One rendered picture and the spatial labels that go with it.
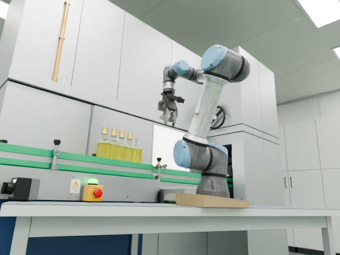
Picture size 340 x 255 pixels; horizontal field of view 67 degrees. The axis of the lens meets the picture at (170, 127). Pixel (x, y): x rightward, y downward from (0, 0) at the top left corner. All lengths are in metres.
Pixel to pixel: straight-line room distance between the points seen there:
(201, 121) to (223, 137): 1.22
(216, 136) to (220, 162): 1.18
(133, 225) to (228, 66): 0.72
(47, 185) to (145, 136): 0.86
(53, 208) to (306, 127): 4.52
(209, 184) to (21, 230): 0.71
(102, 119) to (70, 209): 0.89
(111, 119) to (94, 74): 0.31
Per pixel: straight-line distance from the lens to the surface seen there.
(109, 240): 1.38
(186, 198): 1.14
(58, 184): 1.22
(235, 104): 2.31
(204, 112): 1.09
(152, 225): 1.02
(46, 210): 0.88
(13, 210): 0.88
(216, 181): 1.16
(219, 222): 1.17
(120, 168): 1.39
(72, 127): 1.61
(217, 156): 1.17
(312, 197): 4.83
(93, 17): 1.96
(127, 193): 1.39
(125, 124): 1.76
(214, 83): 1.09
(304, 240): 4.93
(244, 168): 2.15
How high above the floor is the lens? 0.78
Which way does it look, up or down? 15 degrees up
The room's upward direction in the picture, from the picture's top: 2 degrees clockwise
